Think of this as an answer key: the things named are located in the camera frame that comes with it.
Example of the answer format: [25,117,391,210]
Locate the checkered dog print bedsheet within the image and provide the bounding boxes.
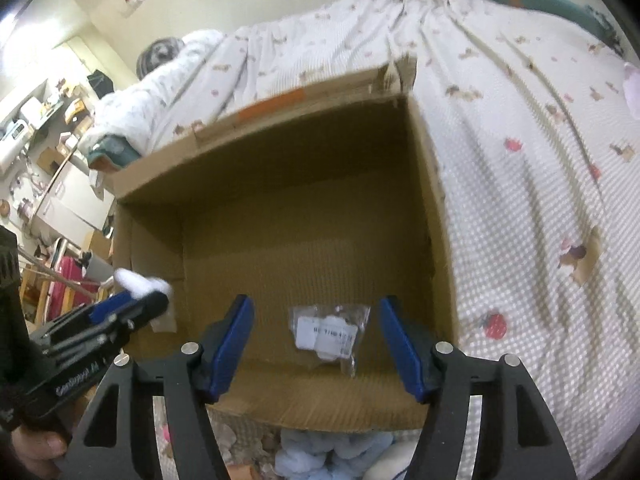
[144,0,640,480]

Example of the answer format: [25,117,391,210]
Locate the light blue fluffy scrunchie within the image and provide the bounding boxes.
[274,429,394,479]

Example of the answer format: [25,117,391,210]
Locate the white blue whale plush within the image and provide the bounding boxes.
[362,441,418,480]

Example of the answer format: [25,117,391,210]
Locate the open brown cardboard box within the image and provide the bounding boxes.
[113,55,456,432]

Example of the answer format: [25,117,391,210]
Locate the wooden chair yellow frame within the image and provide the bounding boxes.
[18,237,106,328]

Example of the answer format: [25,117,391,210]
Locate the white cloth bunny toy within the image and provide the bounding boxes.
[114,268,178,333]

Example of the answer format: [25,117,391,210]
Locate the beige frilly scrunchie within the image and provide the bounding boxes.
[207,408,281,479]

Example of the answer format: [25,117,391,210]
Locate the white fluffy blanket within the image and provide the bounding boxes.
[77,28,227,162]

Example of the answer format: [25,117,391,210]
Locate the pink round plush toy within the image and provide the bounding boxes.
[160,424,174,458]

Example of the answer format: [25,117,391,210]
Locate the clear plastic packet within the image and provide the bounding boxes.
[288,304,371,378]

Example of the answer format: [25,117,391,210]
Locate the black hanging bag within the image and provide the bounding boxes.
[87,70,115,100]

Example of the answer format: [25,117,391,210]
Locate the pink ruffled cloth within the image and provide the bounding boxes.
[623,63,640,120]

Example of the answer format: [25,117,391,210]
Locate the person's left hand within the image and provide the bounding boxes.
[11,426,68,479]

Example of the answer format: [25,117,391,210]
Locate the teal bed headboard cushion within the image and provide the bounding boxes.
[492,0,624,56]

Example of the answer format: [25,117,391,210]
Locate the grey striped pillow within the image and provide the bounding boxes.
[136,37,184,80]

